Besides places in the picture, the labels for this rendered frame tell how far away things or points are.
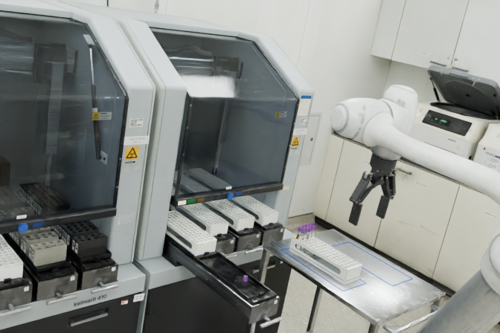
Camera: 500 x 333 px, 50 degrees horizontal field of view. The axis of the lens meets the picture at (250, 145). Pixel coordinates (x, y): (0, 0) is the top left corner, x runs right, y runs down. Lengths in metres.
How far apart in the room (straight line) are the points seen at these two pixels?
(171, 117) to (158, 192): 0.29
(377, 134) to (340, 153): 3.10
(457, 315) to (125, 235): 1.25
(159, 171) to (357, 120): 0.90
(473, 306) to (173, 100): 1.23
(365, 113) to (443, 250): 2.78
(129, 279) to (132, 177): 0.38
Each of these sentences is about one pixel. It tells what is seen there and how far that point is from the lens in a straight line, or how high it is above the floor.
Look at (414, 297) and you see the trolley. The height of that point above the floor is 0.82.
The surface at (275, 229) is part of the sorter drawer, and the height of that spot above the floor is 0.81.
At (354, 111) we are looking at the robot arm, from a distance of 1.43.
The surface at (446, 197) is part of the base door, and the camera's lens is 4.06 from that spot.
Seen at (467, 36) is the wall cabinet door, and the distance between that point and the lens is 4.30.
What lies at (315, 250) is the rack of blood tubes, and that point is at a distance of 2.20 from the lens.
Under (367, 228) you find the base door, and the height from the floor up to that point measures 0.20.
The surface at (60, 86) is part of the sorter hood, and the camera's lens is 1.81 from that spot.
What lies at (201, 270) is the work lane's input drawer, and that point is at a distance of 2.08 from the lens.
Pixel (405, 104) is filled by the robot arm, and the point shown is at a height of 1.59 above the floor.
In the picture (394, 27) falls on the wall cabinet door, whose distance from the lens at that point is 4.61.
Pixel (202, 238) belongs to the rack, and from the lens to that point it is 2.17.
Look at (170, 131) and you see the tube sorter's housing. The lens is 2.03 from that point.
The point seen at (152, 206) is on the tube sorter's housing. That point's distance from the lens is 2.11.
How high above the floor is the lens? 1.80
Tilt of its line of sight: 15 degrees down
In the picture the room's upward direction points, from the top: 10 degrees clockwise
